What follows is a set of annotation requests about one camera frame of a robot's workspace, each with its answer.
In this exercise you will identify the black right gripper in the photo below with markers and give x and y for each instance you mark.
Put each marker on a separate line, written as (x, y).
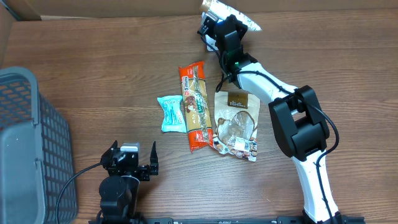
(242, 30)

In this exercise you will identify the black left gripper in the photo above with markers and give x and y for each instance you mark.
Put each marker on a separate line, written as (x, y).
(147, 172)

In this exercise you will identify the white cream tube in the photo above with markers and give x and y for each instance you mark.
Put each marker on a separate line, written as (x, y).
(221, 11)

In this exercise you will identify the teal snack packet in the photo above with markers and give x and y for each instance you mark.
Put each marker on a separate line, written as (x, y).
(173, 118)

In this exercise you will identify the orange spaghetti packet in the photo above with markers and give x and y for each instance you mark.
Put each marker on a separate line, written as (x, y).
(196, 107)

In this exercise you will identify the brown white nut pouch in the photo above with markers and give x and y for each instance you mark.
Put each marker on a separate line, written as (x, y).
(236, 118)

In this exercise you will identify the grey plastic basket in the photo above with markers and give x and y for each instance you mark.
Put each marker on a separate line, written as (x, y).
(36, 154)

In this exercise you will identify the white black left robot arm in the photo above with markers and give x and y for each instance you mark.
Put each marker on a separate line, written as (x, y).
(119, 191)

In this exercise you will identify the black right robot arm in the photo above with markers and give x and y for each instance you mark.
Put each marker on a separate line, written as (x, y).
(300, 126)

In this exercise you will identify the white barcode scanner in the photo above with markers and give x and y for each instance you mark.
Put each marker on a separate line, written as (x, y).
(211, 43)

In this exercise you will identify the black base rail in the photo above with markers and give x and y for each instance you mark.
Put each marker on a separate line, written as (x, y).
(279, 220)

